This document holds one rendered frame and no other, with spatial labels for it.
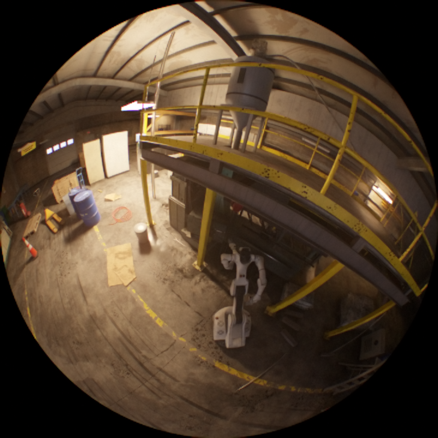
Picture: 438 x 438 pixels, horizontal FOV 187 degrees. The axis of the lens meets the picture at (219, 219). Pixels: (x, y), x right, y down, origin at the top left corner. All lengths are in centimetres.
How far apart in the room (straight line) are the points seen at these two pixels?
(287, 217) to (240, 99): 174
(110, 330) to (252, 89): 428
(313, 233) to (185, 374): 253
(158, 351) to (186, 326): 66
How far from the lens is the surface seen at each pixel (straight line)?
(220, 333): 214
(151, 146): 291
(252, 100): 222
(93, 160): 686
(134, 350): 258
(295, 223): 136
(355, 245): 153
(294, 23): 380
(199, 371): 247
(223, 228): 236
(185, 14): 350
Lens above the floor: 238
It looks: 39 degrees down
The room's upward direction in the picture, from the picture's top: 13 degrees clockwise
